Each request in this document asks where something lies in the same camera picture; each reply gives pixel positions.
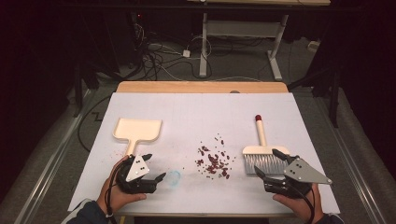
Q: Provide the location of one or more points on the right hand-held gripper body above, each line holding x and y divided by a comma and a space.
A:
300, 174

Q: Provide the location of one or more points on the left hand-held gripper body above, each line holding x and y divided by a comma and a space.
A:
137, 169

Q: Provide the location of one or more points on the cream plastic dustpan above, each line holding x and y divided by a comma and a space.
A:
137, 129

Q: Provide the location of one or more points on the cream hand brush grey bristles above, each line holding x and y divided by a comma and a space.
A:
261, 132

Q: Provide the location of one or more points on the person's right hand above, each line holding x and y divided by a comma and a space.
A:
306, 207

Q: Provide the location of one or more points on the person's left hand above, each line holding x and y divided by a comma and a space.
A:
109, 196

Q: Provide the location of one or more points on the scattered red beans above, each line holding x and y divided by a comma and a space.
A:
213, 159

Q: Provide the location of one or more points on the white table cover sheet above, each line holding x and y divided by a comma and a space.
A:
193, 118

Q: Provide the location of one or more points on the dark metal stand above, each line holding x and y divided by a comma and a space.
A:
77, 90
333, 93

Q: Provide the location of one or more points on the wooden table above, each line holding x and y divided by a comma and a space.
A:
186, 87

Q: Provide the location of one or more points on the white power adapter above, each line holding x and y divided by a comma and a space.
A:
186, 53

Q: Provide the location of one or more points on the white socket box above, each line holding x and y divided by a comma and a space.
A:
313, 46

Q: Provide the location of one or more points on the metal floor rail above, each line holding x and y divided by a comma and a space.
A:
351, 174
46, 174

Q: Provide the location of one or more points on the white metal desk frame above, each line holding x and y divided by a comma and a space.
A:
204, 46

